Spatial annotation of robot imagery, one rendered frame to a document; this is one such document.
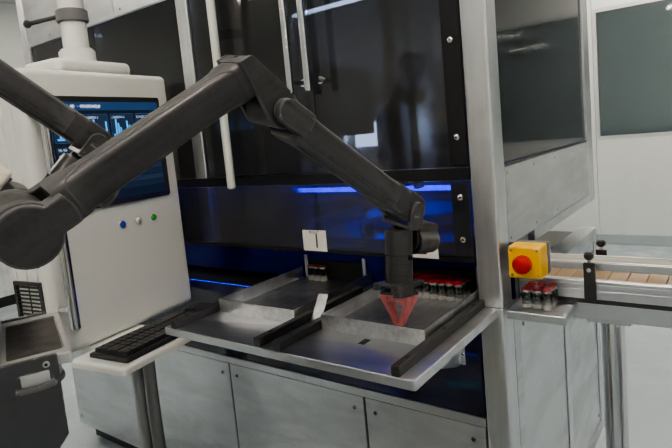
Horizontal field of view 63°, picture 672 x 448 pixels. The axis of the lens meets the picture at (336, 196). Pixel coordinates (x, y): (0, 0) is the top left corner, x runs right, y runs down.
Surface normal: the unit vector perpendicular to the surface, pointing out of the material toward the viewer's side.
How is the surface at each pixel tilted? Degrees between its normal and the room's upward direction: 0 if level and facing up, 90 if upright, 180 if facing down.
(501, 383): 90
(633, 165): 90
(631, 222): 90
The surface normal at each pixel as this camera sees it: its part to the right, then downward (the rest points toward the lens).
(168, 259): 0.88, -0.03
